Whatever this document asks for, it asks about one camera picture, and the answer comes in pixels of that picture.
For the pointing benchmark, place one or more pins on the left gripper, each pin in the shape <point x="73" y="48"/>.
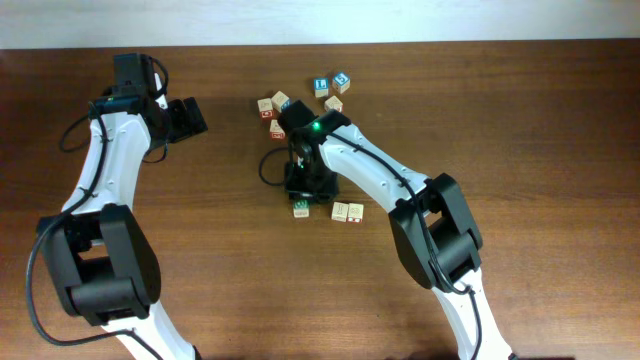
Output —
<point x="183" y="124"/>

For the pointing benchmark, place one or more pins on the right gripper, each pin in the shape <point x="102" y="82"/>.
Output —
<point x="310" y="186"/>

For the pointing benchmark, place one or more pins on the green B block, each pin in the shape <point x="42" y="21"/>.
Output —
<point x="301" y="208"/>

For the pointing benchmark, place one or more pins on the green sided letter block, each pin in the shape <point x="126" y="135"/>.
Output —
<point x="339" y="211"/>

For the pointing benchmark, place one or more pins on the red sided number block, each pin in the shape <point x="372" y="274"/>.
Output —
<point x="355" y="213"/>

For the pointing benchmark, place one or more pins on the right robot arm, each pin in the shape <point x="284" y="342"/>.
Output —
<point x="435" y="234"/>

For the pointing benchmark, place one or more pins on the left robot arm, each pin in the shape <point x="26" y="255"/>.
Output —
<point x="101" y="264"/>

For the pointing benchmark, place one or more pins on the red bottom butterfly block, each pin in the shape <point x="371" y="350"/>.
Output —
<point x="275" y="131"/>

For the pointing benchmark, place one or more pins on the block with red side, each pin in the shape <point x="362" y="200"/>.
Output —
<point x="333" y="103"/>

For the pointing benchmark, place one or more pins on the red C block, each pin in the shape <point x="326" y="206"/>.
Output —
<point x="265" y="108"/>

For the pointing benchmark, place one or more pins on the block with blue side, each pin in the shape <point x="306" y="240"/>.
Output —
<point x="280" y="101"/>

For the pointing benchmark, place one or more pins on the blue letter L block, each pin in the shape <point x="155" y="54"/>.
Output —
<point x="321" y="87"/>

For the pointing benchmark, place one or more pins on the blue number 5 block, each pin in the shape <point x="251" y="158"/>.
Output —
<point x="341" y="82"/>

